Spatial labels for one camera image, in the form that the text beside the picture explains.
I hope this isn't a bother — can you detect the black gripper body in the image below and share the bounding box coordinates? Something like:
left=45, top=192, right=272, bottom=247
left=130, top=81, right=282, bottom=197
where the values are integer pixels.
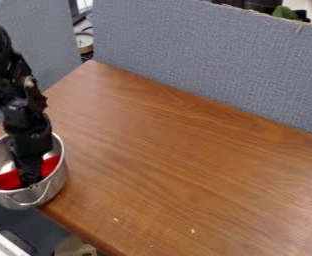
left=2, top=113, right=54, bottom=168

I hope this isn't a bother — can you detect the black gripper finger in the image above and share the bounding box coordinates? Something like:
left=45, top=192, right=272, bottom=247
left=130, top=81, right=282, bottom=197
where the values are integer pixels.
left=18, top=162, right=42, bottom=187

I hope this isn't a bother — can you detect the stainless steel pot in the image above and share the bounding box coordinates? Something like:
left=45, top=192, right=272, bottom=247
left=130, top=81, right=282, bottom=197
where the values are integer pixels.
left=0, top=133, right=67, bottom=210

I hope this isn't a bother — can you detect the red plastic block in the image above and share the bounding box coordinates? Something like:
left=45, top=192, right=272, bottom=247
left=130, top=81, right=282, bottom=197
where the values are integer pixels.
left=0, top=155, right=61, bottom=190

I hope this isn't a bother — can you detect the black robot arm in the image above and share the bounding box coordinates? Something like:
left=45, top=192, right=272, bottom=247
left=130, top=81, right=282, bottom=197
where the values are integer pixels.
left=0, top=25, right=53, bottom=187

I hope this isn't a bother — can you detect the green object behind partition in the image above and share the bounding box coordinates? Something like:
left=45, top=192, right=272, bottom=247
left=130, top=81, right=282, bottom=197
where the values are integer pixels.
left=272, top=6, right=298, bottom=20

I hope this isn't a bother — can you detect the white grey equipment corner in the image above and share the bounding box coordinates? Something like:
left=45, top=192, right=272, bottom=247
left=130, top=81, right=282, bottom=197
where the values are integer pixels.
left=0, top=223, right=35, bottom=256

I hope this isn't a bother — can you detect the round wooden clock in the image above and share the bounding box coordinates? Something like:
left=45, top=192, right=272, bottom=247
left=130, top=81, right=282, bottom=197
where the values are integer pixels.
left=74, top=32, right=93, bottom=54

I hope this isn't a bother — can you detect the grey fabric partition panel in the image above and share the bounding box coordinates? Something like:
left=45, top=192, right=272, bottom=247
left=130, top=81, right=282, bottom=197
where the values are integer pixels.
left=93, top=0, right=312, bottom=133

